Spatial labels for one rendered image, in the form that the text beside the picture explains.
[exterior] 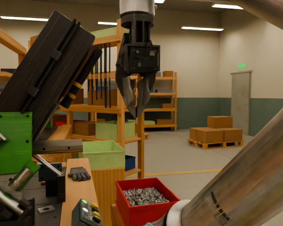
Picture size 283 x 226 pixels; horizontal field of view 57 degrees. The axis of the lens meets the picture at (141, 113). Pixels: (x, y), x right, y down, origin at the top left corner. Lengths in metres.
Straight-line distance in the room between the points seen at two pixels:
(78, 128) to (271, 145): 3.91
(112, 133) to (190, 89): 7.36
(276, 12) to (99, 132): 3.38
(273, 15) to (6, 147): 0.85
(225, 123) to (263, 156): 7.16
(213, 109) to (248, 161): 10.72
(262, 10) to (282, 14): 0.04
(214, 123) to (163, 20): 4.96
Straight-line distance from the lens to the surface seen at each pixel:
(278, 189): 0.34
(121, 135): 3.42
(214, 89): 11.06
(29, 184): 1.41
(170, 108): 9.73
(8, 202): 0.96
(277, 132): 0.32
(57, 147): 1.09
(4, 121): 1.01
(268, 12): 0.50
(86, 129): 4.01
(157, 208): 1.05
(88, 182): 1.36
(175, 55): 10.52
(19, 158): 0.99
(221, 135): 6.97
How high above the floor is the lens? 1.33
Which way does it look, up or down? 4 degrees down
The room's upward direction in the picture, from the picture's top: straight up
